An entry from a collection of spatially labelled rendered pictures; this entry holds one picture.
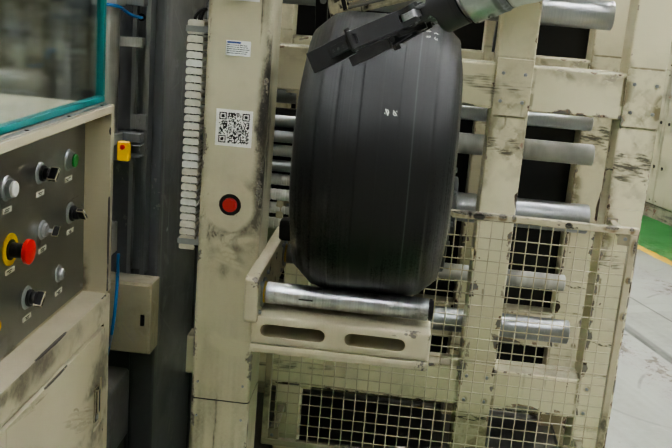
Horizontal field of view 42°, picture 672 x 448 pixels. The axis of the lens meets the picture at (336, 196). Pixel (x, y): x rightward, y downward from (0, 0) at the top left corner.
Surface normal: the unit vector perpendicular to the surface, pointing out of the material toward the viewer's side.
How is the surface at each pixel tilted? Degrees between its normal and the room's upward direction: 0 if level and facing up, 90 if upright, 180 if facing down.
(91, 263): 90
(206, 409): 90
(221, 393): 90
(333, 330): 90
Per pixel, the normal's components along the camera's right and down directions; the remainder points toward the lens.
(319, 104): -0.31, -0.26
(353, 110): -0.05, -0.22
